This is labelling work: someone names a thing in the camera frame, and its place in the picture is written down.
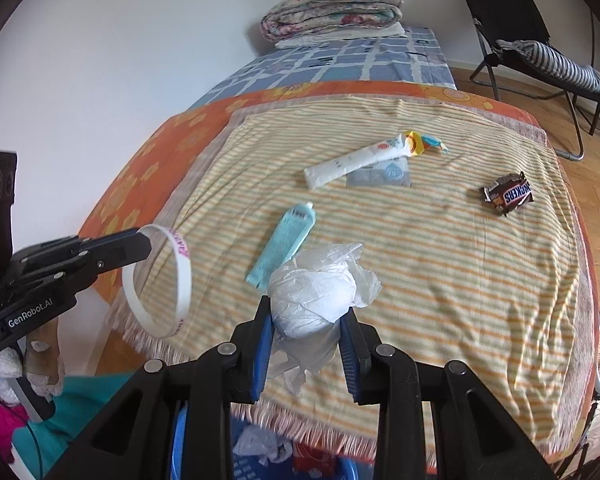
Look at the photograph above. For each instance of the striped yellow cloth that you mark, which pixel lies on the striped yellow cloth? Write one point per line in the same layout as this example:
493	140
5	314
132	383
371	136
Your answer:
200	170

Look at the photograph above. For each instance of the white wristband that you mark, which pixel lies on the white wristband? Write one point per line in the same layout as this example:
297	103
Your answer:
136	305

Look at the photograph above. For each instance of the teal cloth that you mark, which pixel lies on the teal cloth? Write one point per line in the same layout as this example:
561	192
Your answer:
80	410

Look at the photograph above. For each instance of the black folding chair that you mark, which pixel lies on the black folding chair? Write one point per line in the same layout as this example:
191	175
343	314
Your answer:
500	5

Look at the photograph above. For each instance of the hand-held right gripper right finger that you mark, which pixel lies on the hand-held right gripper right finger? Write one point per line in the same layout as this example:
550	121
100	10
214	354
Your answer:
350	362

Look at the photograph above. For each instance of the clear sachet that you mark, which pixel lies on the clear sachet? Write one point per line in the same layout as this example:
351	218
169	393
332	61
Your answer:
385	176

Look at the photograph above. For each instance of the teal tube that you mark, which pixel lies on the teal tube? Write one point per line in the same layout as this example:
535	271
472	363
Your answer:
282	245

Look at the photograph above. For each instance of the folded floral quilt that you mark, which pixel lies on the folded floral quilt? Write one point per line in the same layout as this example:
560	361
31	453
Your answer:
330	5

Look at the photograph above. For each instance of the white fluffy cloth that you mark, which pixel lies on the white fluffy cloth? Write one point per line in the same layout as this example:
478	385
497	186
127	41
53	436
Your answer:
0	362

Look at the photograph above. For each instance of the blue checked bedsheet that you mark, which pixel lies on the blue checked bedsheet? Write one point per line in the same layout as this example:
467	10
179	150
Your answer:
340	62

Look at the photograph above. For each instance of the orange floral blanket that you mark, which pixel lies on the orange floral blanket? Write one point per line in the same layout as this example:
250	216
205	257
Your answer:
130	195

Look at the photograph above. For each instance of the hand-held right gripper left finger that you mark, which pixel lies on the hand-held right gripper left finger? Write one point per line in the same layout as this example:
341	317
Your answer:
262	355

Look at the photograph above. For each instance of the yellow orange wrapper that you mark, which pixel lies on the yellow orange wrapper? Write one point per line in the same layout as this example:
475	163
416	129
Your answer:
416	142

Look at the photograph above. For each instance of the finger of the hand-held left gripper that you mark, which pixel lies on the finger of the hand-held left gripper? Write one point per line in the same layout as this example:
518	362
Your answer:
80	270
120	237

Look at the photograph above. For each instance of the chocolate bar wrapper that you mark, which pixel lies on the chocolate bar wrapper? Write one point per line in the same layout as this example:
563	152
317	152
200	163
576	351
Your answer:
510	194

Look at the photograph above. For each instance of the yellow striped blanket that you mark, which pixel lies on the yellow striped blanket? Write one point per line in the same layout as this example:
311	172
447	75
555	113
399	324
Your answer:
430	270

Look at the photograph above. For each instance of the person's left hand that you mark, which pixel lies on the person's left hand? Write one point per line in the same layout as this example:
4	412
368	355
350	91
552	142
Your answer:
45	355

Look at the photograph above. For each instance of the blue plastic basket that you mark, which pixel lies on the blue plastic basket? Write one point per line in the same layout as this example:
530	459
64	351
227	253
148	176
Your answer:
179	440

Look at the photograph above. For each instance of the white plastic bag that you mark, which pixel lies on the white plastic bag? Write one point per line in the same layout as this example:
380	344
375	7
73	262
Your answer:
310	300

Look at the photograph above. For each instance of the white tissue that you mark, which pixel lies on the white tissue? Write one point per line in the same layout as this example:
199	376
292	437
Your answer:
260	442

